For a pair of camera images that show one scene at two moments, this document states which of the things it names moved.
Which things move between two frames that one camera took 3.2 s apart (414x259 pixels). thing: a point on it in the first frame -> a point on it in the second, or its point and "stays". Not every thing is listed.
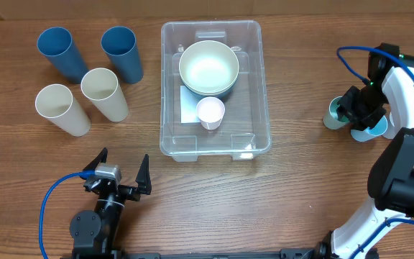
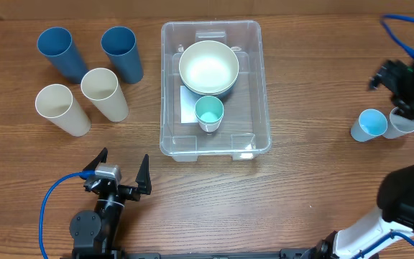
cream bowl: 209,93 stays
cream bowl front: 208,65 stays
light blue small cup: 379,129 stays
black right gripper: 348,107 -> 389,74
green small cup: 331,120 -> 209,111
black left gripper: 143,179 stays
